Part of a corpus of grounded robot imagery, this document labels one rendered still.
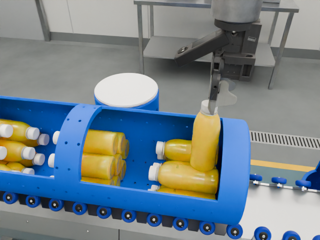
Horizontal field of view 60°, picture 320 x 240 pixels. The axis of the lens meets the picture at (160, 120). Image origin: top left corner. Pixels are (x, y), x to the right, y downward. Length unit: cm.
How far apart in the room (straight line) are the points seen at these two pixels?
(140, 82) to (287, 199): 75
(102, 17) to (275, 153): 294
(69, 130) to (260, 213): 61
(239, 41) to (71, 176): 50
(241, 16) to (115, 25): 374
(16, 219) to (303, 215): 89
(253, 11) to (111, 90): 81
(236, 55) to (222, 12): 9
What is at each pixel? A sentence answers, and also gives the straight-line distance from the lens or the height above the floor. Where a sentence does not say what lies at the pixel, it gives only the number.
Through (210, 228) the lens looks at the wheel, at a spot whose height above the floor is 97.
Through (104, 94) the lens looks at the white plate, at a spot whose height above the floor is 104.
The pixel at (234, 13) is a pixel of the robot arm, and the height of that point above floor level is 153.
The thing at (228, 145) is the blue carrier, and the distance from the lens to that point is 67.
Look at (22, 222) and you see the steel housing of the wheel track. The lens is 104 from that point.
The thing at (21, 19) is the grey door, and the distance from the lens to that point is 482.
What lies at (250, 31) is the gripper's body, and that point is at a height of 149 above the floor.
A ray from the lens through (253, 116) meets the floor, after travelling 292.
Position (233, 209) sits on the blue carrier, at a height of 111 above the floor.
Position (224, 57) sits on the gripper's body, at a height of 144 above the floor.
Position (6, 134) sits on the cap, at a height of 114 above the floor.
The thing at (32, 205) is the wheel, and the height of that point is 96.
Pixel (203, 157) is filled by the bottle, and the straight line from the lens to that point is 70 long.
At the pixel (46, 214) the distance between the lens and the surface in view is 96.
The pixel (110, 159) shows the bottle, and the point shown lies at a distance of 77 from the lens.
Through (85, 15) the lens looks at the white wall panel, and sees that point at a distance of 433.
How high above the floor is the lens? 167
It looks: 38 degrees down
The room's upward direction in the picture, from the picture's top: straight up
